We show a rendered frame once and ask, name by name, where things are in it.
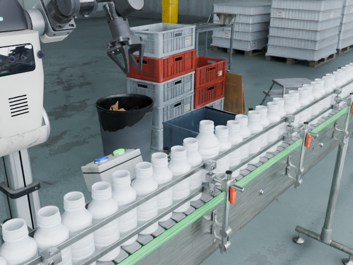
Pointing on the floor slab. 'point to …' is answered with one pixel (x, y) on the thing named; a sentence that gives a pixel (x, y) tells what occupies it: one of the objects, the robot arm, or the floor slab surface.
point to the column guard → (169, 11)
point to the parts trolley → (207, 37)
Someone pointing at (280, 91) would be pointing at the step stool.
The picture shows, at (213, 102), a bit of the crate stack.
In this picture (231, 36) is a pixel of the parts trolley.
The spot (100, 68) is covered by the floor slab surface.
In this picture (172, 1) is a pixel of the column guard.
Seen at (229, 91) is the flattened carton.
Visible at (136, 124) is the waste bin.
